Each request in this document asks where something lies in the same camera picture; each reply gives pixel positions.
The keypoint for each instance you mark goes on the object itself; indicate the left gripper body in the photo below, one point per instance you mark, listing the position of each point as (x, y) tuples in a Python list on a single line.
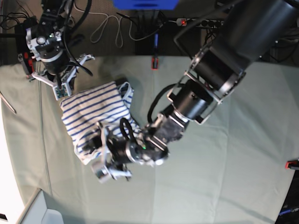
[(115, 153)]

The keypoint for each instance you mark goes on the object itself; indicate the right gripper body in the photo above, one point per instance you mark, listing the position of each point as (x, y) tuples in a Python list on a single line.
[(59, 69)]

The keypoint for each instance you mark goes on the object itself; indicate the blue white striped t-shirt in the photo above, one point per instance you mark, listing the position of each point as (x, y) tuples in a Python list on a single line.
[(104, 105)]

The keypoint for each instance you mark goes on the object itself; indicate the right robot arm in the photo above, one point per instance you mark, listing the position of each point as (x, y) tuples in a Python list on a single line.
[(50, 42)]

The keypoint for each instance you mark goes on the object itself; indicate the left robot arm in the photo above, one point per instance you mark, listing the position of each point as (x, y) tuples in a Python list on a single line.
[(250, 29)]

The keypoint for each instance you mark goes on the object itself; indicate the red black clamp left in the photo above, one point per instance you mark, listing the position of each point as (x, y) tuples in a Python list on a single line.
[(23, 52)]

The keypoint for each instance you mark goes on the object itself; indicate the red black clamp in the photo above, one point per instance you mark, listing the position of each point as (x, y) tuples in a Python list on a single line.
[(154, 60), (23, 52), (294, 165)]

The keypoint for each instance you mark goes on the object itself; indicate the metal rod on table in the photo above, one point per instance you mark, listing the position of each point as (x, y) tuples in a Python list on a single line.
[(7, 104)]

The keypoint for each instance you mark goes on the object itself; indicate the red black clamp middle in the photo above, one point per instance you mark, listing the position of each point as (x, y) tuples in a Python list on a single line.
[(154, 60)]

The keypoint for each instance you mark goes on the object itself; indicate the white plastic bin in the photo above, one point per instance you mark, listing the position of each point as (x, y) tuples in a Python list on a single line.
[(37, 212)]

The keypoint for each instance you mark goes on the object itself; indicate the green table cloth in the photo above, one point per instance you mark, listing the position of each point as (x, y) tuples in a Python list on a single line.
[(230, 170)]

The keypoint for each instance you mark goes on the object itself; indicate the red black clamp right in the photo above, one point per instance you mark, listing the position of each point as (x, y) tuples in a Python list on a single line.
[(294, 165)]

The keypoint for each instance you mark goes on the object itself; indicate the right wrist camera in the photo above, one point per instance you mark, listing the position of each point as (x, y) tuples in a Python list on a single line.
[(65, 91)]

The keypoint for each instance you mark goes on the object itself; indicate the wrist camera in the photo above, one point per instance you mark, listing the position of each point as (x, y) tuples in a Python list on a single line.
[(101, 171), (65, 91)]

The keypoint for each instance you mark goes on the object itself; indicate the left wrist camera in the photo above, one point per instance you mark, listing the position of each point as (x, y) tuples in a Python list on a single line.
[(101, 171)]

